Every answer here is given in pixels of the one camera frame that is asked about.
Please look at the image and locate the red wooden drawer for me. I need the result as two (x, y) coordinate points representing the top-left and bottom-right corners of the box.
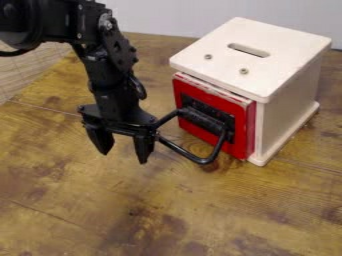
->
(173, 72), (257, 160)

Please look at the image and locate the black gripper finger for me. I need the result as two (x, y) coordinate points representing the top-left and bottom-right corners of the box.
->
(134, 134), (155, 164)
(85, 123), (115, 155)

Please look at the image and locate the black metal drawer handle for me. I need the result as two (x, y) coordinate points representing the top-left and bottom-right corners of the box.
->
(153, 93), (237, 166)

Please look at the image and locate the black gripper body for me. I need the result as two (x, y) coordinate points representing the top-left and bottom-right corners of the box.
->
(77, 47), (157, 137)

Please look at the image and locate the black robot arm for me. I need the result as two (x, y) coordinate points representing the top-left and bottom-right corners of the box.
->
(0, 0), (155, 163)

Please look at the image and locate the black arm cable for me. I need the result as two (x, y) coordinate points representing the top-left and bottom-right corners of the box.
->
(0, 46), (33, 58)

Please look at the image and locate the white wooden drawer cabinet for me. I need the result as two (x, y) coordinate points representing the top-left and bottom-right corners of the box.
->
(170, 17), (332, 166)

